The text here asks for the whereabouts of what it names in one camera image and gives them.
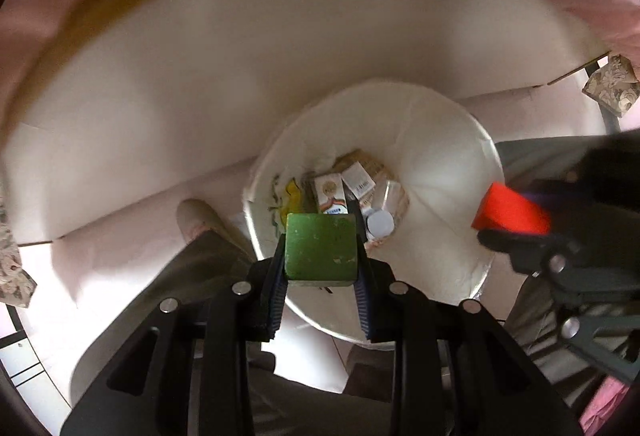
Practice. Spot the snack wrapper in bin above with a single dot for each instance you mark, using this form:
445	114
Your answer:
379	172

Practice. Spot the clear plastic cup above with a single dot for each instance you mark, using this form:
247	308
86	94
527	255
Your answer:
390	195

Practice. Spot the white milk carton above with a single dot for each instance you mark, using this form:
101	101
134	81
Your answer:
358	181

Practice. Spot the white trash bin with bag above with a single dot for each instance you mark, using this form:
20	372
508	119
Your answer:
431	161

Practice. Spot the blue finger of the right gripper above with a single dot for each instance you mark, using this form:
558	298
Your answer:
522	249
555	194

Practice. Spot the green wooden cube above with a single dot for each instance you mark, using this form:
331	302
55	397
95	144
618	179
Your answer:
321	250

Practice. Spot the white pill bottle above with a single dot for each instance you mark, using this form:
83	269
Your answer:
379	224

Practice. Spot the floral bed skirt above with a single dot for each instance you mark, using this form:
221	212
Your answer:
614	86

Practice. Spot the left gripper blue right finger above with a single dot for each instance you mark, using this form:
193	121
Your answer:
372	292

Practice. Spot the red wooden block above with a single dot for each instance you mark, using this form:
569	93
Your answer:
506	210

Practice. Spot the pink quilted jacket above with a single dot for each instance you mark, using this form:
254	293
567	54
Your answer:
608	398

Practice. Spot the small white red box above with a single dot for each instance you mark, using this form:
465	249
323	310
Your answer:
330	194

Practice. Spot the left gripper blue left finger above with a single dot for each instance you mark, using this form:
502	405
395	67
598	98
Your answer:
274	288

